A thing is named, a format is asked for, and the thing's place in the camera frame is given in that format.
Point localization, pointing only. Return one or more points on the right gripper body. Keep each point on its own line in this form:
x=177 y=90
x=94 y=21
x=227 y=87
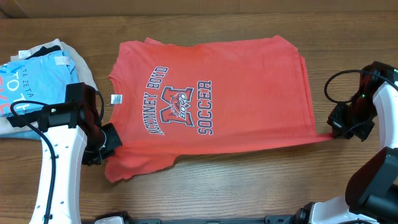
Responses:
x=355 y=119

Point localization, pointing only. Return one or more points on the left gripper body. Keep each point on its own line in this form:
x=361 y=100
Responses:
x=102 y=144

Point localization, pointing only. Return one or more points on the red printed t-shirt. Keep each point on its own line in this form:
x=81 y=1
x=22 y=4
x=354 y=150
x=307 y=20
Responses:
x=213 y=98

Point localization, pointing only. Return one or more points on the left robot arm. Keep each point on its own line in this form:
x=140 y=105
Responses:
x=70 y=139

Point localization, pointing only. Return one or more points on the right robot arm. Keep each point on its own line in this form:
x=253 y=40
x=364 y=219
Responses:
x=371 y=193

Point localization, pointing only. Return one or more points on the beige folded garment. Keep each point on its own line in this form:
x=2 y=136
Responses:
x=84 y=75

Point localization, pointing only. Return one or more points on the folded blue jeans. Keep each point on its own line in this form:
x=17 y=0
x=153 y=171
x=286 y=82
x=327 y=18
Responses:
x=22 y=135

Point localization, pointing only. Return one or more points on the black folded garment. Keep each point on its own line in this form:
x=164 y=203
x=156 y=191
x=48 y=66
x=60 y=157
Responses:
x=32 y=116

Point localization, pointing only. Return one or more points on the light blue folded t-shirt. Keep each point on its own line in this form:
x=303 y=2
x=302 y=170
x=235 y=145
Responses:
x=42 y=79

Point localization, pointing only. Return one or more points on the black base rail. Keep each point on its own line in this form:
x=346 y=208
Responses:
x=269 y=219

